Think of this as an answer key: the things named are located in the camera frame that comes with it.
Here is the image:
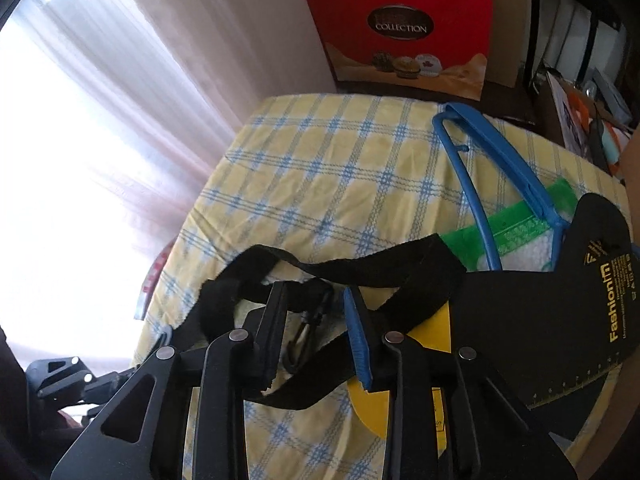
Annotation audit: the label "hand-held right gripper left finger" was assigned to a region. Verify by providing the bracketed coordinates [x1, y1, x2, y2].
[50, 282, 291, 480]

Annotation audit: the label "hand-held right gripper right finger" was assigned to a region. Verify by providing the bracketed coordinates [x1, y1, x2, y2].
[343, 287, 578, 480]

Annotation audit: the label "yellow card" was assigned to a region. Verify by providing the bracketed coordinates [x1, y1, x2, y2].
[347, 307, 453, 453]

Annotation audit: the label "black strap with carabiner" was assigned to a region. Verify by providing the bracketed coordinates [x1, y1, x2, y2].
[182, 234, 468, 403]

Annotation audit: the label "black Fashion bag with strap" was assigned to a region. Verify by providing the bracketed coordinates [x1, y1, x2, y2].
[400, 192, 640, 408]

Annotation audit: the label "blue plastic clothes hanger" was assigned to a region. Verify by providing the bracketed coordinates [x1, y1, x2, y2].
[432, 102, 576, 273]

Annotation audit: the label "yellow blue checked tablecloth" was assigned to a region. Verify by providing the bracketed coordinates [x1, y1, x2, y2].
[131, 92, 631, 480]

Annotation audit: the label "green-edged clear plastic bag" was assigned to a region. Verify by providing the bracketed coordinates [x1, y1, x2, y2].
[442, 177, 583, 273]

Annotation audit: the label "small box of clutter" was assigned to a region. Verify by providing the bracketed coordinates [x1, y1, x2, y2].
[542, 70, 637, 171]

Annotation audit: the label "white sheer curtain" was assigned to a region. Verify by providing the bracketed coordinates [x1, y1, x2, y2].
[0, 0, 341, 361]

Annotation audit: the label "red gift bag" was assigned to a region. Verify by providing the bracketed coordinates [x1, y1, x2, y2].
[305, 0, 493, 103]

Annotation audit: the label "row of white binders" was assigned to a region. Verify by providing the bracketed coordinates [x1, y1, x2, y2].
[540, 0, 631, 81]

